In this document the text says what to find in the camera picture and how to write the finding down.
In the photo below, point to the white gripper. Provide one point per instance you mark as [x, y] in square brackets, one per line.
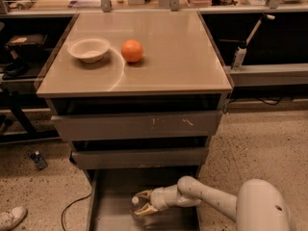
[159, 198]

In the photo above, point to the clear plastic water bottle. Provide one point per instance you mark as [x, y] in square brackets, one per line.
[136, 205]

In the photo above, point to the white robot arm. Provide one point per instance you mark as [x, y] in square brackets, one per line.
[259, 206]

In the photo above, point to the middle grey drawer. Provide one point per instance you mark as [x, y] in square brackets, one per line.
[141, 158]

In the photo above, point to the top grey drawer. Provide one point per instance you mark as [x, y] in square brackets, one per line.
[136, 126]

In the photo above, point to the grey drawer cabinet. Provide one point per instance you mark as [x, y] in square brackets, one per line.
[179, 71]

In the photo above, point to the small dark floor device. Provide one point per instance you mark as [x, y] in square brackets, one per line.
[39, 161]

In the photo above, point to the white sneaker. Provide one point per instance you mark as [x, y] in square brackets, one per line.
[10, 219]

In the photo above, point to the orange fruit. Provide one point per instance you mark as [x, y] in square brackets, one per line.
[131, 51]

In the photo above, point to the white paper bowl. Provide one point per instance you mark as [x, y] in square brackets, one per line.
[88, 50]

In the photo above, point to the white tube with nozzle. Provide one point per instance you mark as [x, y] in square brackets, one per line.
[240, 53]

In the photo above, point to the black item on shelf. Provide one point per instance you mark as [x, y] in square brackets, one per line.
[25, 50]

